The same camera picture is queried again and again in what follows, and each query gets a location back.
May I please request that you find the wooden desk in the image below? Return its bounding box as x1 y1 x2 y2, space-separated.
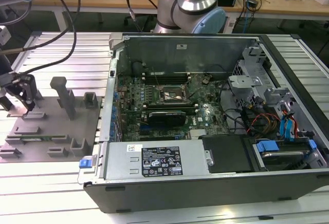
0 0 329 33

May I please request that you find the open black PC case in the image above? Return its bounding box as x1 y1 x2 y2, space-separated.
83 32 329 214

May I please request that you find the blue case latch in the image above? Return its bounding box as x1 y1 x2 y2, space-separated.
79 157 93 170

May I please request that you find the silver finned heatsink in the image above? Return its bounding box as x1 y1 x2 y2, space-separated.
190 128 207 140

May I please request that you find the thin wire locking lever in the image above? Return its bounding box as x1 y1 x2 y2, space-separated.
152 67 161 89

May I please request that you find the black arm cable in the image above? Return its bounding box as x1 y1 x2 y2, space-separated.
15 0 82 76

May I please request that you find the silver metal drive cage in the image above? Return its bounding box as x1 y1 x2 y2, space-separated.
227 45 273 111

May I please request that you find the grey parts rack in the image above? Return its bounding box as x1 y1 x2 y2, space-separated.
0 76 103 163

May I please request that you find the green RAM stick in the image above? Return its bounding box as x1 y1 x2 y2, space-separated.
20 136 56 141

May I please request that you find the black plastic shroud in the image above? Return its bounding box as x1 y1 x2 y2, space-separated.
199 134 254 173

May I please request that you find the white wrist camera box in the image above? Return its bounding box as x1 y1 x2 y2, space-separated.
0 26 11 46

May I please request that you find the blue flat data wire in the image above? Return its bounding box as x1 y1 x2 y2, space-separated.
286 109 297 142
279 115 288 142

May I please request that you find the red yellow wire bundle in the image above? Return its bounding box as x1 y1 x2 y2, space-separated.
246 113 281 135

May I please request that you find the CPU socket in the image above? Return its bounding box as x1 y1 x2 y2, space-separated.
159 85 190 104

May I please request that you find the black graphics card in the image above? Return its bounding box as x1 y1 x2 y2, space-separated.
148 110 187 127

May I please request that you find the silver power supply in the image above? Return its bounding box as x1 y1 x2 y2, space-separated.
104 141 210 181

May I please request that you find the green motherboard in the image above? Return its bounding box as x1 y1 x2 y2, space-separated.
117 73 231 142

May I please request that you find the hard disk in blue carrier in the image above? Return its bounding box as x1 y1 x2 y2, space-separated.
253 138 318 172

